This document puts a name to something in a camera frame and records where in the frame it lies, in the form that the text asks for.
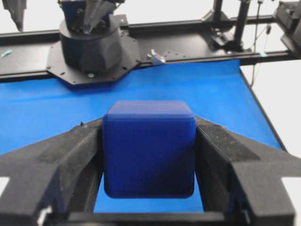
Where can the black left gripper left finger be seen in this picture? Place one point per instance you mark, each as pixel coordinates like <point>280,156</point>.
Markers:
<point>62,172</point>

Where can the black vertical post with bracket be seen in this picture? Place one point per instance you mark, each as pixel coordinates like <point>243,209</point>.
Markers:
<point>222,39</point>

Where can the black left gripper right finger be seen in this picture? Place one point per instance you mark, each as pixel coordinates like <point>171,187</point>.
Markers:
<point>237,174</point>

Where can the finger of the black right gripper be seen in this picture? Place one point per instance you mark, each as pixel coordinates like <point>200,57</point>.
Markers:
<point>94,12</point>
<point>16,9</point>

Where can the blue table mat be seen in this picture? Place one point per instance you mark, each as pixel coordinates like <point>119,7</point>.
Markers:
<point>31,111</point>

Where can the blue block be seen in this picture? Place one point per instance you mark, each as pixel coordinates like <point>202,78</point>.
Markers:
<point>149,149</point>

